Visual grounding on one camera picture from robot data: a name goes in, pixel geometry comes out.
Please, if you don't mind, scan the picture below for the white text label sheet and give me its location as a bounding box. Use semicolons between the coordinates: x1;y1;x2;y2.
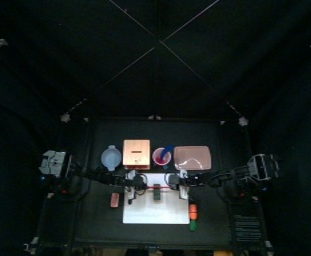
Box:
232;214;262;244

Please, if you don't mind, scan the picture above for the white cutting board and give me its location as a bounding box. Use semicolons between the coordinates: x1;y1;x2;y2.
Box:
121;172;191;225

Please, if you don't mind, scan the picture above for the orange toy carrot green top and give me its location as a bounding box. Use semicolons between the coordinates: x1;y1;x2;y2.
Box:
187;203;199;233

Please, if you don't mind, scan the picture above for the wooden box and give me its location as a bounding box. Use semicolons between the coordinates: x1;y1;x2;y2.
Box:
121;139;152;171

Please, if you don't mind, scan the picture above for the salmon nigiri toy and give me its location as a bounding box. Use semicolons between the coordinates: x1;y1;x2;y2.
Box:
109;192;120;209

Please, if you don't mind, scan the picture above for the thin brace wire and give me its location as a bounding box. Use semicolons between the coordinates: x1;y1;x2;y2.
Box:
62;0;221;118
107;0;246;122

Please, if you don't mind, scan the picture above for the blue plastic spoon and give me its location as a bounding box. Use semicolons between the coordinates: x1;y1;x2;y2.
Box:
160;144;176;164

